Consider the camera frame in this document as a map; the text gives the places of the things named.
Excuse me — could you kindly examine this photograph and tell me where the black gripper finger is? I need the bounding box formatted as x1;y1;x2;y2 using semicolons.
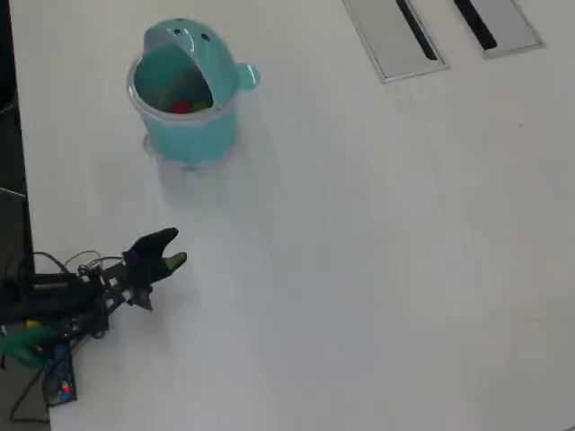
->
137;227;180;261
161;252;188;276

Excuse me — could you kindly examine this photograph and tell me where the teal whale-shaped bin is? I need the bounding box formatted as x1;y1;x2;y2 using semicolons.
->
125;17;262;172

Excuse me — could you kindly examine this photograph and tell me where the silver table cable grommet plate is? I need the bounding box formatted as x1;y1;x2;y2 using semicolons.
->
341;0;450;84
448;0;545;61

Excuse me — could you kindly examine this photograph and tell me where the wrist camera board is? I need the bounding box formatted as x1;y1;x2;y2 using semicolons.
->
129;286;155;312

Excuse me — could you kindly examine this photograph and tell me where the blue circuit board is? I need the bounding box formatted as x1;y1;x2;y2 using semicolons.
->
42;343;78;408

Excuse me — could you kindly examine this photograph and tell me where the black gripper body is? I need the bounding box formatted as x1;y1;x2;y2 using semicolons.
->
120;244;165;293

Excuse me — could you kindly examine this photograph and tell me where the green table clamp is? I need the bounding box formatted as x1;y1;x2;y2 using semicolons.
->
0;326;58;372

